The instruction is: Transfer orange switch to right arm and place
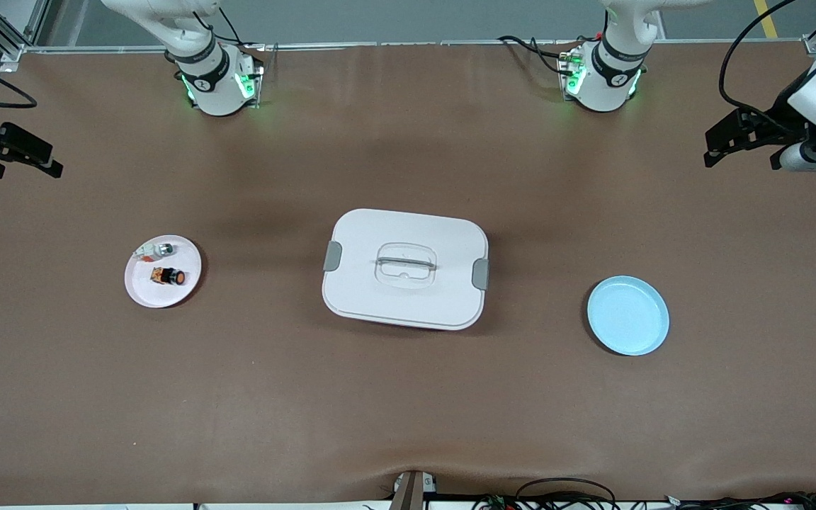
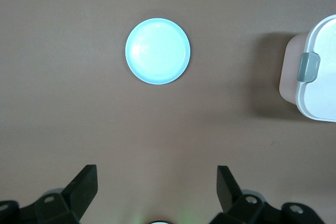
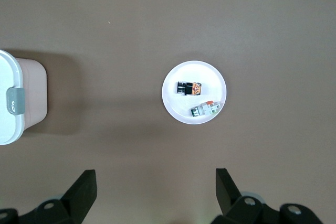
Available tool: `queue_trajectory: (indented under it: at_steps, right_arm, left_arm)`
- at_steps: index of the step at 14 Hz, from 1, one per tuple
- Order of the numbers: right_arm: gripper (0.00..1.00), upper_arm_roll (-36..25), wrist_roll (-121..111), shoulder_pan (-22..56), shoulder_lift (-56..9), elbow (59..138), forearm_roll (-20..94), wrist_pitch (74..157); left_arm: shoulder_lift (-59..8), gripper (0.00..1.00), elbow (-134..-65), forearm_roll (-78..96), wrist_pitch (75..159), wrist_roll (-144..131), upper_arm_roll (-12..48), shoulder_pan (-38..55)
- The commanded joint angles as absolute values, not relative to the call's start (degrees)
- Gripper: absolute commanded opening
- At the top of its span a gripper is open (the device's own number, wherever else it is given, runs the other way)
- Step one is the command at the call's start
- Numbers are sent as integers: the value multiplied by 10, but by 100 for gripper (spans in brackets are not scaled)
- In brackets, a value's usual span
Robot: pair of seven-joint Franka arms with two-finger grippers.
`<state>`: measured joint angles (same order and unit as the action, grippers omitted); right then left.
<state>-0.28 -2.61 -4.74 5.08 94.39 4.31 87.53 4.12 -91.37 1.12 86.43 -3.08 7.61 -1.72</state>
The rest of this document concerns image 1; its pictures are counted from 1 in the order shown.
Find pink round plate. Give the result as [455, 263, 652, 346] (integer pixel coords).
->
[124, 234, 203, 309]

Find light blue round plate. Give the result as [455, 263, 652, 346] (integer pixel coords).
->
[586, 276, 670, 356]

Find white lidded storage box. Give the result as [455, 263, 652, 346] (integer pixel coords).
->
[322, 208, 490, 332]

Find brown table mat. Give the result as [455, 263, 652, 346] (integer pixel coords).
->
[0, 41, 816, 505]

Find silver white switch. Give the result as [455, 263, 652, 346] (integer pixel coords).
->
[134, 242, 176, 264]

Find black cable at arm base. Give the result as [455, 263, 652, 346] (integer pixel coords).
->
[498, 35, 573, 76]
[192, 7, 244, 47]

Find silver table edge rail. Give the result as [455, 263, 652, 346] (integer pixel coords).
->
[22, 39, 809, 53]

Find black cable bundle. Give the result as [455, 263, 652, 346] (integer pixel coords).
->
[663, 492, 816, 510]

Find black looped cable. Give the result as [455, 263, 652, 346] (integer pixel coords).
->
[514, 478, 619, 510]

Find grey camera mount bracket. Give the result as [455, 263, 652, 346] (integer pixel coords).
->
[388, 470, 438, 510]

